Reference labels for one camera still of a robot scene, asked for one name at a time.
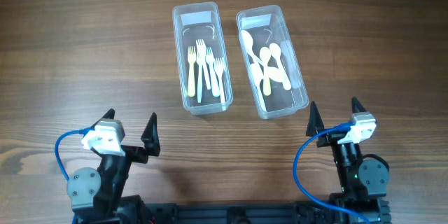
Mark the cream yellow plastic spoon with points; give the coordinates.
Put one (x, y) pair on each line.
(265, 57)

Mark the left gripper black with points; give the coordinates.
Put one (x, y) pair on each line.
(150, 138)

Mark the small white plastic fork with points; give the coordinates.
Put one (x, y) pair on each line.
(202, 50)

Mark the slim white plastic spoon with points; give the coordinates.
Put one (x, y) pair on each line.
(248, 44)

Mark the right clear plastic container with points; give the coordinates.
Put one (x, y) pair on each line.
(267, 25)

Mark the cream yellow plastic fork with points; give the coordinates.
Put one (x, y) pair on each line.
(191, 74)

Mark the clear plastic container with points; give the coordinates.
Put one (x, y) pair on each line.
(200, 21)
(267, 25)

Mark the broad white plastic spoon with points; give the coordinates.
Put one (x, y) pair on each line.
(273, 73)

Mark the left clear plastic container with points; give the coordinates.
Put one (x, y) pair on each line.
(200, 21)

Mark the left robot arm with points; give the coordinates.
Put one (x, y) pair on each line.
(97, 194)

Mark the thick-handled white plastic spoon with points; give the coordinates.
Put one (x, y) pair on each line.
(276, 53)

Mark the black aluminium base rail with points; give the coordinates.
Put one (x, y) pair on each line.
(299, 212)

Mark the long white plastic fork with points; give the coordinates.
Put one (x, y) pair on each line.
(199, 80)

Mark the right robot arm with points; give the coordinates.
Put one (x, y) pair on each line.
(363, 177)

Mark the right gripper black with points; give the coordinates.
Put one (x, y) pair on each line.
(315, 124)

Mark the thin-handled white plastic spoon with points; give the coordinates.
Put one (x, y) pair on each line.
(257, 77)

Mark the wide-handled white plastic fork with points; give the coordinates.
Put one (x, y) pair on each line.
(210, 60)

